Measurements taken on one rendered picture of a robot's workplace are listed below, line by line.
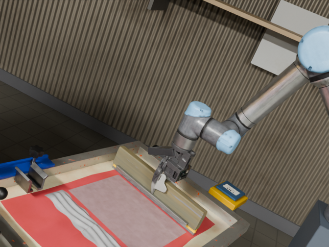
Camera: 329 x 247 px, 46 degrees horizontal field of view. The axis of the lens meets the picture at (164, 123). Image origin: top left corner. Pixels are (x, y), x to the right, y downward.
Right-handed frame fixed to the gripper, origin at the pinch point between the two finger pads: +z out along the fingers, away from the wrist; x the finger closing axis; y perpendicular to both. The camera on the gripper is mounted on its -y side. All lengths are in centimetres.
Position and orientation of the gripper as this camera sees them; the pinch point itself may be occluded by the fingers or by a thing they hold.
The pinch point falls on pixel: (155, 187)
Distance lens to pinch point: 140.1
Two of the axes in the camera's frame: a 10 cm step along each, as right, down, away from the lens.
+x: 5.8, -1.1, 8.0
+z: -3.8, 8.4, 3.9
